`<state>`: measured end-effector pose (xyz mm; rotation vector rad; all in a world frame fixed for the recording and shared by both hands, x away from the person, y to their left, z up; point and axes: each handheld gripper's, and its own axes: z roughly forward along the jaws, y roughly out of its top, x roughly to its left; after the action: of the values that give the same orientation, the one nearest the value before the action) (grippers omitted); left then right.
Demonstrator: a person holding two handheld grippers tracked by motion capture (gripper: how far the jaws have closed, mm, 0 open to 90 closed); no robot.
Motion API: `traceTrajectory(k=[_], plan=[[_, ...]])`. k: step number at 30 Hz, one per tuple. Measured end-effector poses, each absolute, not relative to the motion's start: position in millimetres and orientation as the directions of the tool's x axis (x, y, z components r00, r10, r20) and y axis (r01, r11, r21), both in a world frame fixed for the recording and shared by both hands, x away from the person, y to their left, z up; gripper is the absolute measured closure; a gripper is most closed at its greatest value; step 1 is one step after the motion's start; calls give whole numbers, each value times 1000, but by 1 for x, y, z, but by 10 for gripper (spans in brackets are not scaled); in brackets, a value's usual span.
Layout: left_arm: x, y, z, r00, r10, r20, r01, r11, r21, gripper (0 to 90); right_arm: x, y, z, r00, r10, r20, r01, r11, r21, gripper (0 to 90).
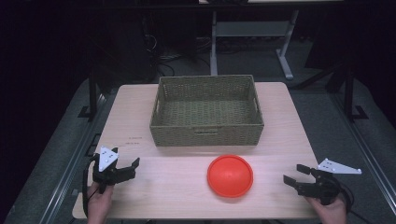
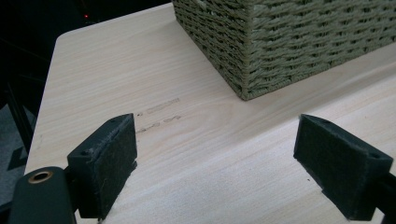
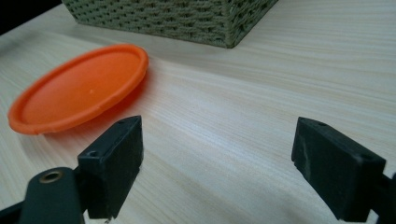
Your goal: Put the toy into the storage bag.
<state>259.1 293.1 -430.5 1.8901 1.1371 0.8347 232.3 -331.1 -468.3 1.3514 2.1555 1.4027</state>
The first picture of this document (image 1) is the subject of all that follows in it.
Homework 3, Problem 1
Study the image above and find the orange plastic bowl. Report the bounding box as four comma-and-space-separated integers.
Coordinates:
206, 154, 254, 199

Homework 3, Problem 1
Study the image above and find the person's right hand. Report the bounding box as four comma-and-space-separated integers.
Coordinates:
305, 194, 348, 224

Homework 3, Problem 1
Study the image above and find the black metal stand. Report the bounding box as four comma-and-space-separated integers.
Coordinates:
78, 70, 101, 123
342, 62, 370, 123

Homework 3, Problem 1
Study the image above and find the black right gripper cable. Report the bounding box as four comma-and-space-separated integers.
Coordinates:
337, 181, 375, 224

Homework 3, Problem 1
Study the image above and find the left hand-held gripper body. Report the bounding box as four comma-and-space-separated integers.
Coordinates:
92, 146, 127, 195

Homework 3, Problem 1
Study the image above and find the tangle of floor cables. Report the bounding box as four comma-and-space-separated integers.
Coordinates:
141, 34, 213, 77

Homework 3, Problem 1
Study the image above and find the white metal desk frame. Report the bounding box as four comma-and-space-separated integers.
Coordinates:
209, 8, 301, 81

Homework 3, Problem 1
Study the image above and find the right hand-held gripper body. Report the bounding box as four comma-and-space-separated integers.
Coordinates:
296, 158, 363, 206

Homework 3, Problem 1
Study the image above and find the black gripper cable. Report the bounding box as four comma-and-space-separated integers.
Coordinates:
81, 154, 101, 218
337, 181, 375, 224

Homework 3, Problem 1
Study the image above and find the olive woven basket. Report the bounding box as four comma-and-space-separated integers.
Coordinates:
148, 74, 265, 147

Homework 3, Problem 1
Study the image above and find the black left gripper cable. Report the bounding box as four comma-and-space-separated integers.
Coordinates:
81, 154, 101, 218

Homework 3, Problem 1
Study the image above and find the person's left hand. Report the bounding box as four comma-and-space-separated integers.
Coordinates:
86, 181, 115, 224

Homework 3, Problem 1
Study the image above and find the metal floor rail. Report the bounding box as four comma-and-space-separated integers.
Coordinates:
38, 92, 108, 224
330, 91, 396, 217

